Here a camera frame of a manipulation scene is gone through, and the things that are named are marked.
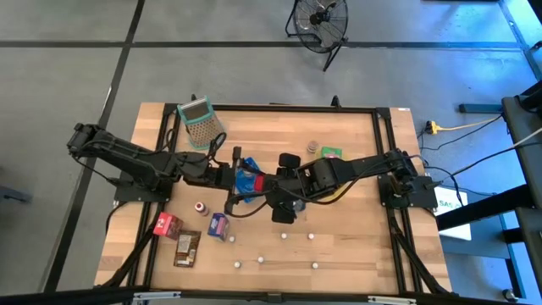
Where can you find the yellow power plug block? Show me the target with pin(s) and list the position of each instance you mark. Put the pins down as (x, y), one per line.
(432, 126)

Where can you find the black floor fan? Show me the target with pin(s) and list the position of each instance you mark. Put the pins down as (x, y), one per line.
(320, 19)

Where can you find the blue slotted plastic basket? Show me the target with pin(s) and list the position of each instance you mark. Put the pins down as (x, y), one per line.
(243, 182)

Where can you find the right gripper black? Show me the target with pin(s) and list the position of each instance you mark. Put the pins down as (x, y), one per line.
(288, 186)

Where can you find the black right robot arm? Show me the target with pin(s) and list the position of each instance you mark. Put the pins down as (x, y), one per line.
(360, 167)

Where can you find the white printed sign sheet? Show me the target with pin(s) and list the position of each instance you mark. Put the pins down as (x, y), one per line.
(453, 220)

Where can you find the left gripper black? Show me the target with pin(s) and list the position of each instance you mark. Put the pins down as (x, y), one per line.
(222, 175)

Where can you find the blue Frosted Flakes cereal box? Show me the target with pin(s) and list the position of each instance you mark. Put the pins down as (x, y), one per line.
(218, 225)

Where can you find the green Apple Jacks cereal box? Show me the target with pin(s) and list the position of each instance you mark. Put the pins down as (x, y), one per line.
(331, 152)

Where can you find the small round red-white jar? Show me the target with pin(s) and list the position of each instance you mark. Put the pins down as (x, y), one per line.
(200, 207)

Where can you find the metal box grater teal frame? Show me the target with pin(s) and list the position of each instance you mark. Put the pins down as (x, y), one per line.
(203, 127)

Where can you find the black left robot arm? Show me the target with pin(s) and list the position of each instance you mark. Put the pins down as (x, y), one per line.
(127, 154)

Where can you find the yellow translucent plastic bin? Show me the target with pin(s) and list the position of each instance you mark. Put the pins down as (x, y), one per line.
(339, 195)

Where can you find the brown foil food packet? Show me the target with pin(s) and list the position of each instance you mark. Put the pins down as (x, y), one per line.
(186, 250)

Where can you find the silver aluminium rig post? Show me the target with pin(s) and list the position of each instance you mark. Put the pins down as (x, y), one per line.
(391, 300)
(156, 295)

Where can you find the small red cardboard box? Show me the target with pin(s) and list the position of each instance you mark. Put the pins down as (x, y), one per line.
(167, 224)

